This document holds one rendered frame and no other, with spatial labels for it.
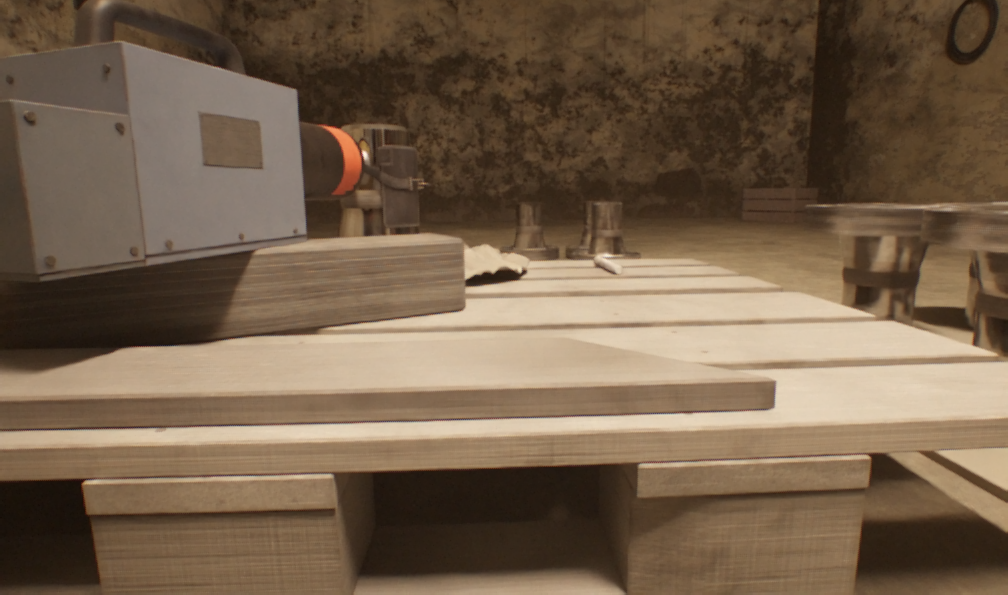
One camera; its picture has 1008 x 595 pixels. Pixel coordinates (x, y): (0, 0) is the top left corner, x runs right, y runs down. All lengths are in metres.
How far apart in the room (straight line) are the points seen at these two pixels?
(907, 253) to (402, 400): 0.95
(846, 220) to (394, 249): 0.76
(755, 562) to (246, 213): 0.50
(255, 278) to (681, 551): 0.44
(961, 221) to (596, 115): 5.15
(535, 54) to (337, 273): 5.39
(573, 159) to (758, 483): 5.49
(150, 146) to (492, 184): 5.28
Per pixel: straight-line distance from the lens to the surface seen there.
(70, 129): 0.47
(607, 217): 2.03
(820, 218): 1.10
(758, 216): 5.40
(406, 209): 0.88
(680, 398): 0.36
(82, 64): 0.53
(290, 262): 0.58
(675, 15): 6.29
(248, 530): 0.38
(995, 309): 0.96
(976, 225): 0.88
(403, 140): 0.90
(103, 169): 0.48
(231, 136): 0.57
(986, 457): 0.75
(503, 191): 5.70
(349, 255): 0.59
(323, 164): 0.71
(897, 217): 1.06
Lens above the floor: 0.28
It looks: 9 degrees down
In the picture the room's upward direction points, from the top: 1 degrees counter-clockwise
